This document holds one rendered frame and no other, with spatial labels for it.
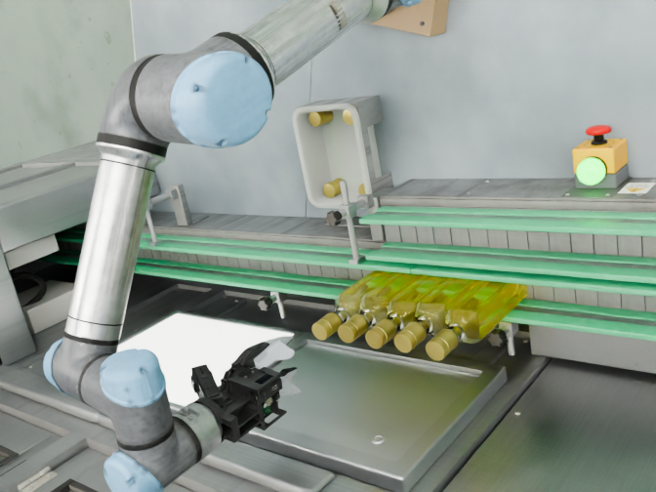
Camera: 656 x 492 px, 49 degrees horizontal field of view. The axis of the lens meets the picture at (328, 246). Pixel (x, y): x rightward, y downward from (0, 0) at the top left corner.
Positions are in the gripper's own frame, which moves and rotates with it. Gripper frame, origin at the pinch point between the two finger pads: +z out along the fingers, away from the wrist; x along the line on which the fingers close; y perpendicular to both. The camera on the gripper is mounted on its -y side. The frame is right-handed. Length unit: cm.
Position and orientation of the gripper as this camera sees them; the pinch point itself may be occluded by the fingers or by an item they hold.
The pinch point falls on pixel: (285, 355)
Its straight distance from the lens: 120.0
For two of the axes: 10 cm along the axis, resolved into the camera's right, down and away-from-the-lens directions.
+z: 6.1, -3.5, 7.1
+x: -1.1, -9.3, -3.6
